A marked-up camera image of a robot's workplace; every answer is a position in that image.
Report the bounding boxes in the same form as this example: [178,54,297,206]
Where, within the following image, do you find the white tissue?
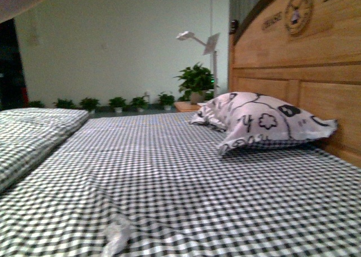
[101,214,131,256]

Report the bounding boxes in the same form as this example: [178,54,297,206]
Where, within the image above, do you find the far wooden nightstand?
[174,102,200,112]

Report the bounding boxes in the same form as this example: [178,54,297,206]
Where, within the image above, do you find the small potted plant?
[54,98,76,109]
[109,97,126,113]
[130,96,148,112]
[158,92,175,111]
[80,97,99,114]
[28,101,45,108]

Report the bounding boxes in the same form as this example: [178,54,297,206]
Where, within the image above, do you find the large potted green plant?
[174,63,215,105]

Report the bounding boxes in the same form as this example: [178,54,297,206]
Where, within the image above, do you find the white patterned pillow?
[190,92,338,155]

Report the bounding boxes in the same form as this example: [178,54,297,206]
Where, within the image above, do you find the black white checkered bedsheet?
[1,113,360,256]

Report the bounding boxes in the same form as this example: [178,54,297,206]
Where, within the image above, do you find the wooden bed headboard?
[228,0,360,165]

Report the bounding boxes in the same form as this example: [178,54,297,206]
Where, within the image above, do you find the folded checkered quilt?
[1,108,90,193]

